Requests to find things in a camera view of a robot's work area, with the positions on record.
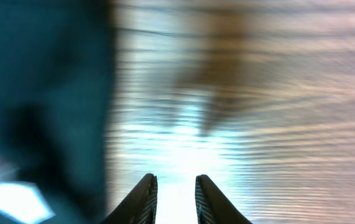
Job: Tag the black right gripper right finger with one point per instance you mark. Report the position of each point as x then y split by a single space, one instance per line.
212 206

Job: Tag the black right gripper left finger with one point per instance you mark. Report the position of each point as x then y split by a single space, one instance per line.
139 206

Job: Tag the black t-shirt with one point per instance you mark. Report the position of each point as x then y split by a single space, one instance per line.
56 77

